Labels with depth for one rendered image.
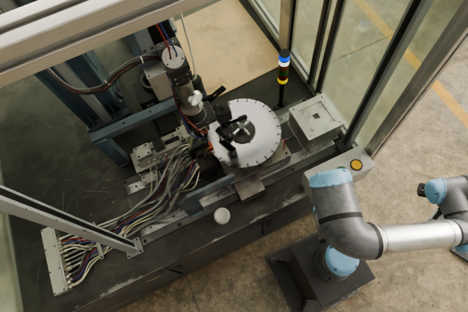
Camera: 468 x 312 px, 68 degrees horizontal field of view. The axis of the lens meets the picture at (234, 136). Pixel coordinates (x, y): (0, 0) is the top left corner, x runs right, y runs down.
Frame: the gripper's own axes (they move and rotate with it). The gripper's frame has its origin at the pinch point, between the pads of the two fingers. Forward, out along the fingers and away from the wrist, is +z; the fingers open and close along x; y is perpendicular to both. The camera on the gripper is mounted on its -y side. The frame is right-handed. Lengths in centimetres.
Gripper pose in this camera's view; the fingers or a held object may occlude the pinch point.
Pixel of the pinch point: (430, 205)
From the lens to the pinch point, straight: 155.4
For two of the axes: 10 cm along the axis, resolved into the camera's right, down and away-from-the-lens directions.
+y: 9.0, 3.6, -2.5
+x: 4.3, -8.3, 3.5
